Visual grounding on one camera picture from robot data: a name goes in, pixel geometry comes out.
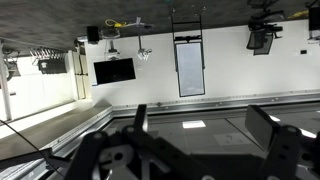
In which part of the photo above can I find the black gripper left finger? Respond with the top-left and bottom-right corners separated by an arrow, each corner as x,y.
63,104 -> 201,180

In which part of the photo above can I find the thin black cable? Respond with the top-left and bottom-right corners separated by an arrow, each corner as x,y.
0,118 -> 65,178

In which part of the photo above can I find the small black box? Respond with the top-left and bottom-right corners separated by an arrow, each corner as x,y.
86,25 -> 101,45

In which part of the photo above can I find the silver camera on pole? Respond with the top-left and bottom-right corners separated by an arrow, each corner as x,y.
134,16 -> 154,62

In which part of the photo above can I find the black wall monitor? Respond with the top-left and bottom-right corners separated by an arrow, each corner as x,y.
93,57 -> 137,86

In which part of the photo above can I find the black office chair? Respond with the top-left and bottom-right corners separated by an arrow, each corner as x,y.
245,9 -> 285,56

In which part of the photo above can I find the framed whiteboard on stand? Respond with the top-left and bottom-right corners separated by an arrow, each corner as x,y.
170,7 -> 207,98

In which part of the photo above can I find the yellow cable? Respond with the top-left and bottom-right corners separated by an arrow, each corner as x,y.
287,9 -> 310,20
104,18 -> 128,29

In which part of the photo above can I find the black equipment box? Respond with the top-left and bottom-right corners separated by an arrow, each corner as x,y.
308,5 -> 320,33

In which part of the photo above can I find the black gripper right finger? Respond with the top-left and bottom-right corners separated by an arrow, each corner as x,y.
244,104 -> 320,180

